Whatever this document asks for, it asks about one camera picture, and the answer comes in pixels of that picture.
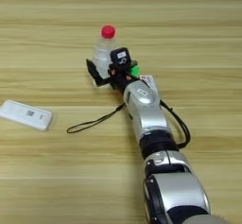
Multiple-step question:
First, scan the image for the white remote with QR code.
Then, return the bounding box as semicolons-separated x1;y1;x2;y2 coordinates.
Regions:
0;99;54;132

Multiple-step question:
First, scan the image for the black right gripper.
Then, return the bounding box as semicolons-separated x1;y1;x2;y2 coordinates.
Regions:
85;58;140;94

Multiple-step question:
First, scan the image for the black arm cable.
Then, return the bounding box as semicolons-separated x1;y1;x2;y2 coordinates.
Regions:
159;99;192;149

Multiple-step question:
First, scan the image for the black box with white label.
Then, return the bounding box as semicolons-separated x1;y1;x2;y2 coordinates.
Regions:
109;46;131;69

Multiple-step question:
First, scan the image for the red and green puzzle cube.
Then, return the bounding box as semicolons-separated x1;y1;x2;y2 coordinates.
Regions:
130;64;142;79

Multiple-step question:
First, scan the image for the yellow tape measure with strap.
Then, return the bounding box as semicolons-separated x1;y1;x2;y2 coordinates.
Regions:
66;102;128;134

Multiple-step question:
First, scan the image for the clear bottle with red cap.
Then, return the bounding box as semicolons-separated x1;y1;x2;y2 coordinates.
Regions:
92;25;123;79

